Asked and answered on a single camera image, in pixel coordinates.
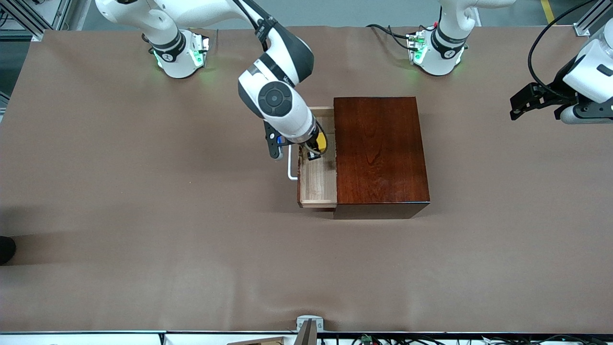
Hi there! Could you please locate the light wooden drawer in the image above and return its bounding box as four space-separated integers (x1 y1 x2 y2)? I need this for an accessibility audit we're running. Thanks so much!
287 106 338 210

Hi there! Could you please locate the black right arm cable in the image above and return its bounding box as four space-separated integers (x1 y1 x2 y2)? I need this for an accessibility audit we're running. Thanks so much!
232 0 278 53

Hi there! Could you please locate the aluminium profile post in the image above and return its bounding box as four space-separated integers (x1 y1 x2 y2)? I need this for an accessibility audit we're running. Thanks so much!
575 0 613 36

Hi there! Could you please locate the dark wooden drawer cabinet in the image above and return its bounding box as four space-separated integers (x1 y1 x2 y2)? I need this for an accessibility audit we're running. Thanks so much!
334 97 431 220

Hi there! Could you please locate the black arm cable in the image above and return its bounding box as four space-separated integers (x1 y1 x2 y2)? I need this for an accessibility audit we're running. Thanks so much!
528 0 597 99
232 0 278 53

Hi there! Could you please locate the black base cable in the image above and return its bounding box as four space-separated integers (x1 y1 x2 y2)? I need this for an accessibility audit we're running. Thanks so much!
366 24 416 51

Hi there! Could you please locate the black rounded object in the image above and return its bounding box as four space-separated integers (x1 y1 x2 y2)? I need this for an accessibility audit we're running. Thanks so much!
0 236 16 265

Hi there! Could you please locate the black cable bundle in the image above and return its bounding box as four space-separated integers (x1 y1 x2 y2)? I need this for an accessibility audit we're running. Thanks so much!
321 334 613 345

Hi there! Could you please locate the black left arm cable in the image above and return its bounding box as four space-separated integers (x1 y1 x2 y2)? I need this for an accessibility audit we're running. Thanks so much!
528 0 597 99

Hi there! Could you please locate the light wooden board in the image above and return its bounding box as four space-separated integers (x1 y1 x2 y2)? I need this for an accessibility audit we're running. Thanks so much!
227 337 288 345

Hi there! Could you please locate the aluminium frame structure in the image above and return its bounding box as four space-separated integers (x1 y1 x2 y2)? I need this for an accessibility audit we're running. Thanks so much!
0 0 91 41

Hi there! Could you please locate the table cover sheet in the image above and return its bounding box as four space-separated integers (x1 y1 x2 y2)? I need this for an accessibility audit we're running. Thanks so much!
0 25 613 334

